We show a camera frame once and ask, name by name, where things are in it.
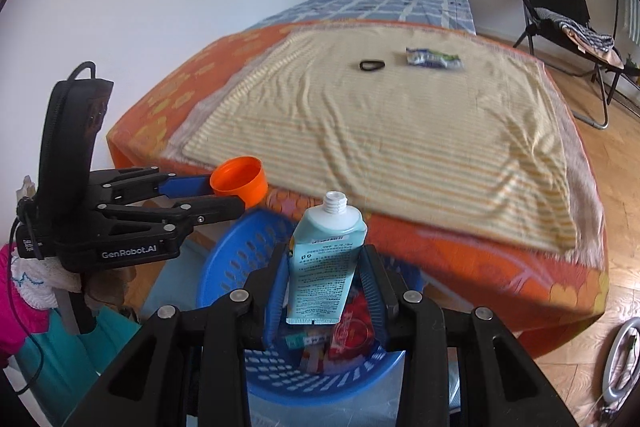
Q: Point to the dark striped cloth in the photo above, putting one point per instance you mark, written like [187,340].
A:
[580,29]

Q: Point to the orange cup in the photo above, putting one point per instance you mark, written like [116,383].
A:
[245,192]

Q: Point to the pink cloth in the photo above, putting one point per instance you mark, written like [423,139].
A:
[607,57]

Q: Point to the blue plastic basket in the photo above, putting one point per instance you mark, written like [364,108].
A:
[235,252]

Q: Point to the light teal squeeze tube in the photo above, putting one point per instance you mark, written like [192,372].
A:
[325,267]

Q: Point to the blue green snack wrapper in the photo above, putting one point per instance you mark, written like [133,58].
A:
[432,58]

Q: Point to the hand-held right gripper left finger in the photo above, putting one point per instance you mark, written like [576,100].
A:
[277,292]

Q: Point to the blue checked bedsheet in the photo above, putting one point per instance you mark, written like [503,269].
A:
[380,7]

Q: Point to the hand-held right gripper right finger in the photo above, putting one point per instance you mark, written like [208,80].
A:
[372,292]

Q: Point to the green striped towel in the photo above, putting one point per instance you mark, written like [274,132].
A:
[632,9]

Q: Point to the orange floral blanket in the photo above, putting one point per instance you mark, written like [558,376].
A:
[475,277]

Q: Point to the yellow striped cloth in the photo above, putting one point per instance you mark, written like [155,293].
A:
[380,132]

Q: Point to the teal bag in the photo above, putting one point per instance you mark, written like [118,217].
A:
[100,347]

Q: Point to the tan rounded object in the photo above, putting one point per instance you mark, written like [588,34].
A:
[107,289]

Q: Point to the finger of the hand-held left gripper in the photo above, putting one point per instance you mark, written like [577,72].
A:
[210,209]
[190,185]

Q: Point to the beige plaid cloth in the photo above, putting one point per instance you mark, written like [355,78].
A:
[585,187]

